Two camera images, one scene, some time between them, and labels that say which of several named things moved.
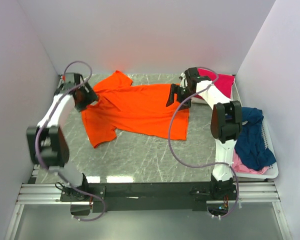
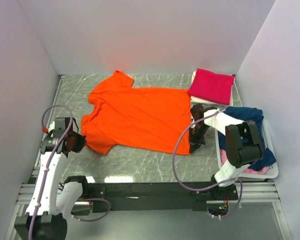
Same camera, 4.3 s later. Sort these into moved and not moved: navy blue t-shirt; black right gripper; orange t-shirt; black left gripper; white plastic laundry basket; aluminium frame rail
Moved: orange t-shirt; black left gripper; black right gripper
Not moved: navy blue t-shirt; white plastic laundry basket; aluminium frame rail
